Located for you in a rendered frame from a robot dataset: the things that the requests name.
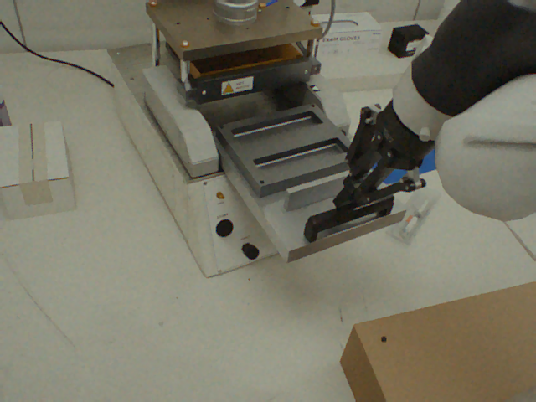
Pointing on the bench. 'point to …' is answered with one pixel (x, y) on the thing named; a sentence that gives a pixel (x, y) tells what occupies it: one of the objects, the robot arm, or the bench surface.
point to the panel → (234, 212)
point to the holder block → (285, 148)
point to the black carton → (406, 40)
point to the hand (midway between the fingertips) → (351, 192)
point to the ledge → (369, 64)
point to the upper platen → (222, 64)
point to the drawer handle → (322, 222)
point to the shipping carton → (35, 169)
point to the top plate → (229, 25)
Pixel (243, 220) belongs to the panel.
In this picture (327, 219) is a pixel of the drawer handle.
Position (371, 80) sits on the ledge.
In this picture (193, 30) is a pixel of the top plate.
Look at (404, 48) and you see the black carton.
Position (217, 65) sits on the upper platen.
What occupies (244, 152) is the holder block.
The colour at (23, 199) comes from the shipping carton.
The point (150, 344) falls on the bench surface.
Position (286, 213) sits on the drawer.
